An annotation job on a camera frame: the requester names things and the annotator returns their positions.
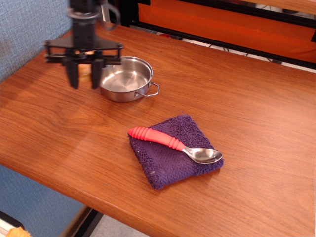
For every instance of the orange panel black frame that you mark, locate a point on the orange panel black frame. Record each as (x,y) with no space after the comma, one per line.
(278,33)

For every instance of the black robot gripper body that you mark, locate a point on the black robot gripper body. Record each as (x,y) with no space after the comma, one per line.
(83,46)

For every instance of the purple folded cloth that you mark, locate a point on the purple folded cloth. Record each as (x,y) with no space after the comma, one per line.
(163,165)

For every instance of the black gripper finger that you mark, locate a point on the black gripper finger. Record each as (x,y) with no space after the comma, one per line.
(96,72)
(72,71)

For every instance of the toy chicken leg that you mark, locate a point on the toy chicken leg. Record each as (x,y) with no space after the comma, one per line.
(84,73)

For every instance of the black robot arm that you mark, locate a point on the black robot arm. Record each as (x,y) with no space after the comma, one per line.
(90,10)

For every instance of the small steel pot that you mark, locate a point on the small steel pot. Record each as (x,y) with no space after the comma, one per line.
(128,81)

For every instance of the orange object bottom left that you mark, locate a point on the orange object bottom left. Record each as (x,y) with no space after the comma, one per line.
(10,227)

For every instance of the red handled metal spoon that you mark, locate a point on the red handled metal spoon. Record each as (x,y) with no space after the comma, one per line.
(197,155)

